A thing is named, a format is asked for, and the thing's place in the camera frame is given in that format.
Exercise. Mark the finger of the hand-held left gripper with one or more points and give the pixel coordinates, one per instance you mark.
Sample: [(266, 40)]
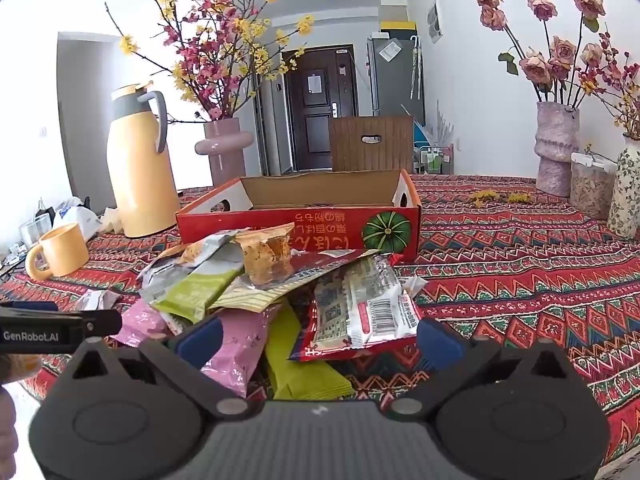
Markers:
[(30, 306), (102, 321)]

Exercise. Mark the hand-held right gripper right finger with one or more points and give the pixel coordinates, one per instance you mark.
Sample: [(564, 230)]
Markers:
[(437, 342)]

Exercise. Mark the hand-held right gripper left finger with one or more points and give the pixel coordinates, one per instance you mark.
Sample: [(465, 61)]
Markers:
[(200, 340)]

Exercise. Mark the small silver snack wrapper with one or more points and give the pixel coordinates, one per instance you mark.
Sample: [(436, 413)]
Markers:
[(95, 300)]

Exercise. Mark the pink snack packet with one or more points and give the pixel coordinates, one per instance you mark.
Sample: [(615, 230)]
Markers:
[(240, 345), (142, 322)]

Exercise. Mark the green snack packet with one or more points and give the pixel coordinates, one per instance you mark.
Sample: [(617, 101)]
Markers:
[(200, 290), (300, 375)]

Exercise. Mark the small white snack packet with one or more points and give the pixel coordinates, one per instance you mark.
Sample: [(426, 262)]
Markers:
[(412, 287)]

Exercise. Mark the beige snack packet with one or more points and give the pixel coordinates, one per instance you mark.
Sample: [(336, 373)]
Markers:
[(250, 297)]

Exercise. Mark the white red barcode snack packet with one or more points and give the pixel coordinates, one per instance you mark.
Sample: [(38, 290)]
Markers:
[(370, 305)]

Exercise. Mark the dark red snack packet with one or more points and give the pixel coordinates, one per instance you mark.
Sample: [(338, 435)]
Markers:
[(325, 262)]

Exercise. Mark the red cardboard box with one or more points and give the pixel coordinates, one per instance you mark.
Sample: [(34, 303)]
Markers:
[(325, 222)]

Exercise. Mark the person's left hand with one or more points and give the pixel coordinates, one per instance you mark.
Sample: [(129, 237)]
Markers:
[(20, 367)]

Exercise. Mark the yellow mug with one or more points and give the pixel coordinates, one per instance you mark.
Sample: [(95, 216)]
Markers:
[(65, 250)]

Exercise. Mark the clear glass cup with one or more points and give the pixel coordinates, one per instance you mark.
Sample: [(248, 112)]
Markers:
[(30, 232)]

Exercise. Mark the white plastic bag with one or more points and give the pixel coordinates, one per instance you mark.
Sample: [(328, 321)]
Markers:
[(75, 217)]

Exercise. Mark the beige cloth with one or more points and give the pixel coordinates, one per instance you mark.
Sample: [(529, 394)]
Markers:
[(111, 220)]

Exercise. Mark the yellow thermos jug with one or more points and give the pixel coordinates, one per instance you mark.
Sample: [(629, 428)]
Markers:
[(142, 175)]

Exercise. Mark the fallen yellow petals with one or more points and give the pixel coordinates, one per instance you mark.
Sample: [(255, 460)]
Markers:
[(487, 195)]

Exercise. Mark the smooth pink vase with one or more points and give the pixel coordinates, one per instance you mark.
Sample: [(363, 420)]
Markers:
[(225, 160)]

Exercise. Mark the wooden chair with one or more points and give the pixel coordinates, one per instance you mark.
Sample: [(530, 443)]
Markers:
[(350, 145)]

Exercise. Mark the clear plastic container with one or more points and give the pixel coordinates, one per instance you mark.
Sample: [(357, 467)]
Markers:
[(592, 190)]

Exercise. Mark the textured pink vase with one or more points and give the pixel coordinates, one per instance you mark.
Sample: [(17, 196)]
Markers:
[(555, 150)]

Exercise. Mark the floral patterned vase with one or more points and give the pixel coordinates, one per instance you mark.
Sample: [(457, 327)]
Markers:
[(627, 195)]

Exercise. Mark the dark brown door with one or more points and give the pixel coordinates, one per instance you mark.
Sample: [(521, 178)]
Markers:
[(320, 110)]

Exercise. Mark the grey refrigerator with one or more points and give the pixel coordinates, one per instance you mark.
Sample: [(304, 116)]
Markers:
[(395, 85)]

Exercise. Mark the white folded umbrella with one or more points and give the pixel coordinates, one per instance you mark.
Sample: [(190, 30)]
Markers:
[(415, 67)]

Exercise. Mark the pink and yellow flower branches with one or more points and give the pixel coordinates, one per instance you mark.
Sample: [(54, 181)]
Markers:
[(215, 55)]

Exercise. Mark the dried pink roses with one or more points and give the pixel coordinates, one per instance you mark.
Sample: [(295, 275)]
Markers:
[(537, 67)]

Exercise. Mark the white paper sheet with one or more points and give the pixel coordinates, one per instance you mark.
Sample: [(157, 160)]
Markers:
[(390, 50)]

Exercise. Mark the yellow black box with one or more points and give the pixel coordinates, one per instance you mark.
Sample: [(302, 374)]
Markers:
[(397, 27)]

